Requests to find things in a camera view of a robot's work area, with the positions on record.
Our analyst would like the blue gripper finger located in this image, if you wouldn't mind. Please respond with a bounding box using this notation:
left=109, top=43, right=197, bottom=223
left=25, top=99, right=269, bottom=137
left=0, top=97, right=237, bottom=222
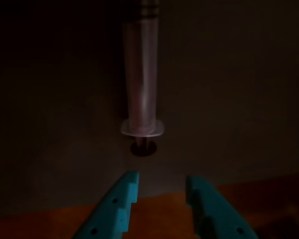
left=185, top=175, right=260, bottom=239
left=72, top=170, right=140, bottom=239

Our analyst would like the grey rubber mat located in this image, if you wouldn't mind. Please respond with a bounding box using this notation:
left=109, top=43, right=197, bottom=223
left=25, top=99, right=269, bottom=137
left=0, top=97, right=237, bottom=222
left=0, top=0, right=299, bottom=220

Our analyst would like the clear plastic syringe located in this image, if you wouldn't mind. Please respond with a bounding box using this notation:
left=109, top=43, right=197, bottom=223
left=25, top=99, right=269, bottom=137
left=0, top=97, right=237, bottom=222
left=121, top=0, right=165, bottom=157

